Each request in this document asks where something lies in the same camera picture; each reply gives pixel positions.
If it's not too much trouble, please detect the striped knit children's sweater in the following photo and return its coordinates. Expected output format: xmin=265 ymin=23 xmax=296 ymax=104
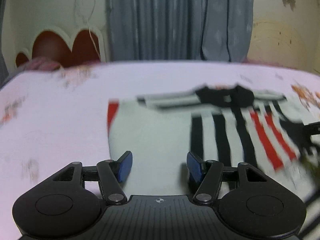
xmin=107 ymin=86 xmax=319 ymax=200

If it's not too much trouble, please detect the pink floral bed sheet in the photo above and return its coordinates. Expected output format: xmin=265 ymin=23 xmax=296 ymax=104
xmin=1 ymin=61 xmax=319 ymax=239

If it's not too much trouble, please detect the cream round headboard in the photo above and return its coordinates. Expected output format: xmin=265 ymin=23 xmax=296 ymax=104
xmin=246 ymin=20 xmax=310 ymax=71

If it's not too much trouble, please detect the striped pink pillow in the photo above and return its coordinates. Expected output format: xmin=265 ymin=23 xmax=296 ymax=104
xmin=18 ymin=57 xmax=61 ymax=72

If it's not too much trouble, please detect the red heart-shaped headboard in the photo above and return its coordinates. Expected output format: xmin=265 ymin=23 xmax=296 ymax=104
xmin=15 ymin=27 xmax=106 ymax=67

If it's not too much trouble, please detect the blue-grey centre curtain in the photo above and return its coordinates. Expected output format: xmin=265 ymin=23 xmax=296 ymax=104
xmin=106 ymin=0 xmax=254 ymax=62

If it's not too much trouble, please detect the white hanging cable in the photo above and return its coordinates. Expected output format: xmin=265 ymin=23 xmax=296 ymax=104
xmin=73 ymin=0 xmax=103 ymax=61

